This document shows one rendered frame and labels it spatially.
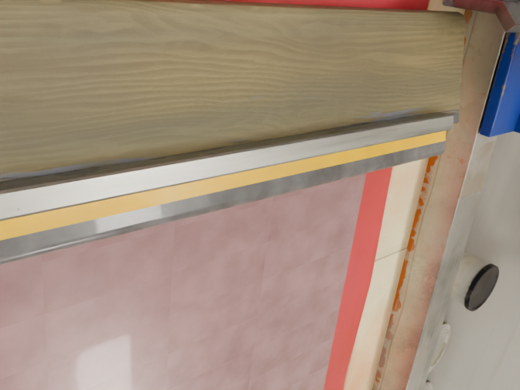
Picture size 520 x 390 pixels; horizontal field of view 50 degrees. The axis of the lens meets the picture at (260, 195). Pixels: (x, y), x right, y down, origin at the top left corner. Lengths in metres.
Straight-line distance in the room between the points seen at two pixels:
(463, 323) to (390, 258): 2.23
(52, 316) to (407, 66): 0.25
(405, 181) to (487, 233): 2.06
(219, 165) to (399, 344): 0.37
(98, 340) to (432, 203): 0.30
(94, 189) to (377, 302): 0.36
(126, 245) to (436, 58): 0.23
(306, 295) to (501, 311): 2.20
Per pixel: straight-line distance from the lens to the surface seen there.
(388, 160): 0.37
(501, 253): 2.53
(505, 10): 0.38
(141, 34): 0.24
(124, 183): 0.22
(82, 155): 0.23
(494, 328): 2.66
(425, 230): 0.51
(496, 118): 0.46
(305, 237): 0.40
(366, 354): 0.57
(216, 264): 0.35
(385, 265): 0.51
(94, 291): 0.31
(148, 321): 0.34
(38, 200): 0.21
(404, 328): 0.56
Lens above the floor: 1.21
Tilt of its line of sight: 41 degrees down
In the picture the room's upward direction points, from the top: 122 degrees clockwise
